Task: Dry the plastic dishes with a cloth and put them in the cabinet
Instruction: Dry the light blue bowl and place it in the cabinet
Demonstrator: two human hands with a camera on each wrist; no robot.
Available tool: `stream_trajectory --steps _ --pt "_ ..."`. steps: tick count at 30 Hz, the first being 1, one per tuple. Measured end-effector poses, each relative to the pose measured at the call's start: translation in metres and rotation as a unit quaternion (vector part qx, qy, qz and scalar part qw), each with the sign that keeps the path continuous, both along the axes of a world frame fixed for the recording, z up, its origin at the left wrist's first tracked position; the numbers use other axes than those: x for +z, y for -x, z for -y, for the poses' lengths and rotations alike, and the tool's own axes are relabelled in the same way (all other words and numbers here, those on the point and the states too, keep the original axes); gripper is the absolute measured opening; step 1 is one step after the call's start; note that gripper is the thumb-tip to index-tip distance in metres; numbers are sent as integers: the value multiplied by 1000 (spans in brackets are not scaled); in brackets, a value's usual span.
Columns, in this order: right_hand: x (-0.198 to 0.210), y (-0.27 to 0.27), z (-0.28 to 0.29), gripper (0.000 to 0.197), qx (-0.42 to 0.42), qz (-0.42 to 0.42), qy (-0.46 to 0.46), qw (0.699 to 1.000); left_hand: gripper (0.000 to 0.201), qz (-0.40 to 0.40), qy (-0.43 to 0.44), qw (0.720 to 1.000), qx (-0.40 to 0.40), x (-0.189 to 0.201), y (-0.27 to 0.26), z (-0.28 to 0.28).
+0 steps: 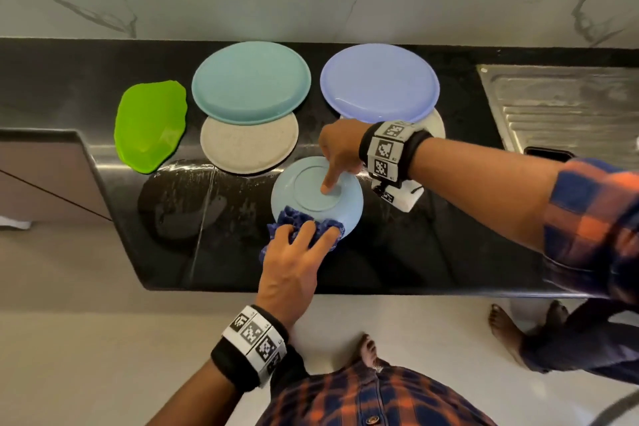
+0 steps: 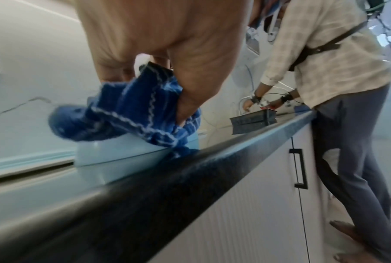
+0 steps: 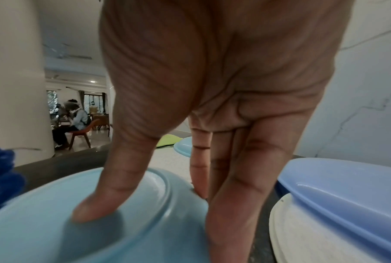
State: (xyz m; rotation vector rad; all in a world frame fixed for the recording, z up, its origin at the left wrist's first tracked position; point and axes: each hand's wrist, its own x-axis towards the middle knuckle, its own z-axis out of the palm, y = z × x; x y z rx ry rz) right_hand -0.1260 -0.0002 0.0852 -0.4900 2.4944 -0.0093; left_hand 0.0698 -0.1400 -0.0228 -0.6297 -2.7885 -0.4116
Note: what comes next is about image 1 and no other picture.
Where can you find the person's left hand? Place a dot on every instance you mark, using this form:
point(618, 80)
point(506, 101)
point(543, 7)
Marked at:
point(292, 276)

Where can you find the person's right hand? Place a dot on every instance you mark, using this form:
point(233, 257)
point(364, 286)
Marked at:
point(341, 146)

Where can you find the blue striped cloth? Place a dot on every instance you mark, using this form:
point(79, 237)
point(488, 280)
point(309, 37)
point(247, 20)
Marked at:
point(290, 219)

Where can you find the light blue bowl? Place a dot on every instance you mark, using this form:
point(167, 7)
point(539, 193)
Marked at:
point(299, 191)

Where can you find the lavender plate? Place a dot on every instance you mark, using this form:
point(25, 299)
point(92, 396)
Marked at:
point(379, 81)

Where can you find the speckled white plate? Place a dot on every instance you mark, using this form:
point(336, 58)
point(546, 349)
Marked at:
point(433, 126)
point(250, 151)

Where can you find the teal plate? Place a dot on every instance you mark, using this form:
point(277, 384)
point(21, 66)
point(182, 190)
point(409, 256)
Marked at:
point(250, 81)

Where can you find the green plate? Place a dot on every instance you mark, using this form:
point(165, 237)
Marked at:
point(150, 124)

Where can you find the person's left forearm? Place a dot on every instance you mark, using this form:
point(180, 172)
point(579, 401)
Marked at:
point(195, 401)

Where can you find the person's right forearm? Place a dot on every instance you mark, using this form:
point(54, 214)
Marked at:
point(479, 186)

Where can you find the person's right foot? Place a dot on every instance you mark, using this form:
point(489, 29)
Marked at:
point(369, 349)

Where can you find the right wrist marker band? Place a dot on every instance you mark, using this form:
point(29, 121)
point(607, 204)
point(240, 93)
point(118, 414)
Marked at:
point(392, 153)

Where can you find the black plastic tray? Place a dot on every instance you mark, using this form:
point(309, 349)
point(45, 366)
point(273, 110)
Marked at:
point(549, 154)

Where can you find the steel sink drainboard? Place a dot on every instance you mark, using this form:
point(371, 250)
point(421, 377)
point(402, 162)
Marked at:
point(559, 106)

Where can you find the blue orange plaid shirt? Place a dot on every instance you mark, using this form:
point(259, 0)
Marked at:
point(589, 231)

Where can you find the brown lower drawer unit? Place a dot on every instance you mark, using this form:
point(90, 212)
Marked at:
point(45, 181)

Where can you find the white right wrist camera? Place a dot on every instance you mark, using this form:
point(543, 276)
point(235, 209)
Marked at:
point(402, 195)

